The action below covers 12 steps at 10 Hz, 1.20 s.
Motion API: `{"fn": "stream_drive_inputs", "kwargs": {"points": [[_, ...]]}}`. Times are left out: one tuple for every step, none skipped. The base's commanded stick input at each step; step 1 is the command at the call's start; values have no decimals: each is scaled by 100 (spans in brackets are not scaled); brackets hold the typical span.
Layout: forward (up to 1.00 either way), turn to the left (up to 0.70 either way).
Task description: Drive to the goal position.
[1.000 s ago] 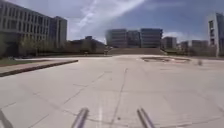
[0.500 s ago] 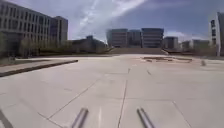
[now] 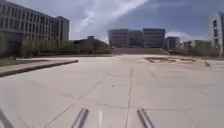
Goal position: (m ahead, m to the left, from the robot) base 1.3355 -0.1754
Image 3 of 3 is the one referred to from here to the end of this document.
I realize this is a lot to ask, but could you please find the pale concrete slab plaza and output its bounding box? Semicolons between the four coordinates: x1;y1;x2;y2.
0;54;224;128

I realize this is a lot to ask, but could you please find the wide stone stairway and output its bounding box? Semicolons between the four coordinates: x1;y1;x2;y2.
110;47;171;56

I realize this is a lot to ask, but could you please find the low dark domed building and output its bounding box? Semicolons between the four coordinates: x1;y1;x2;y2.
73;35;110;52

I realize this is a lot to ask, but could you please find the glass-fronted twin block building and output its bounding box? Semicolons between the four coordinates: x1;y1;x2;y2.
107;27;167;49

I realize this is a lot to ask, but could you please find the robot's own part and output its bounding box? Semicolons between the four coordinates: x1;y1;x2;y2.
70;107;90;128
136;107;156;128

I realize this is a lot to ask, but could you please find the small distant building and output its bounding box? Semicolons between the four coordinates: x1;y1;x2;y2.
164;36;181;51

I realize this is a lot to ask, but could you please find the row of trees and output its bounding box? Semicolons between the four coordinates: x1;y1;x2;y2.
0;32;112;59

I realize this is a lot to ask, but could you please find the dark raised kerb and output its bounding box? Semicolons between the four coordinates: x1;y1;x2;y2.
0;59;79;78

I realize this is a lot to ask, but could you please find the row of bushes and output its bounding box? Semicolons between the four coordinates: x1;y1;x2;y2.
169;45;222;58

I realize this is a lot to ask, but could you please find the large grey office building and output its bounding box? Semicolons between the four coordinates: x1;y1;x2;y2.
0;0;71;56

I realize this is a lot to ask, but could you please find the white tall building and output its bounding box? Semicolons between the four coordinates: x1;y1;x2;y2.
209;12;224;57

